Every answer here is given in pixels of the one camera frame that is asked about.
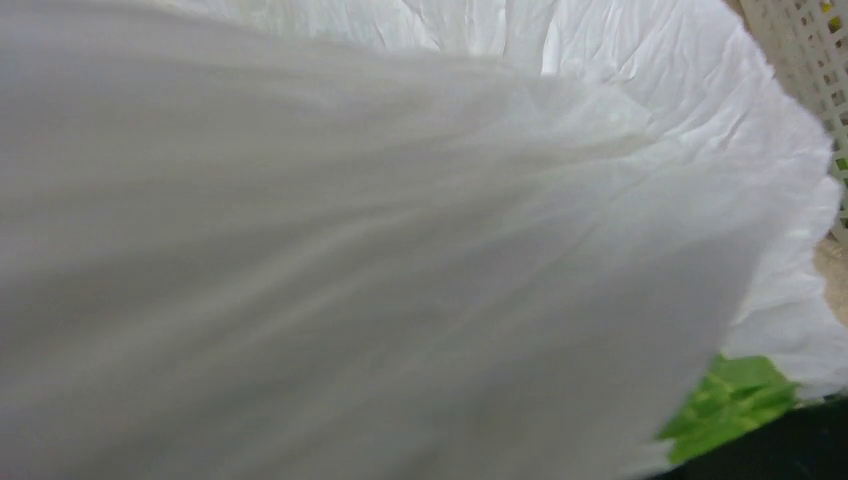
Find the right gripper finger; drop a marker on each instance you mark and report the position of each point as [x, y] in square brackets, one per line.
[806, 444]

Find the white plastic bag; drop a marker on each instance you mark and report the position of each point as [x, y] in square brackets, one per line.
[396, 239]

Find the green fake leaf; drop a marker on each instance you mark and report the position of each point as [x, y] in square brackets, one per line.
[735, 397]

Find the white plastic basket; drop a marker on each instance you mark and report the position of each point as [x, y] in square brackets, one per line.
[806, 42]

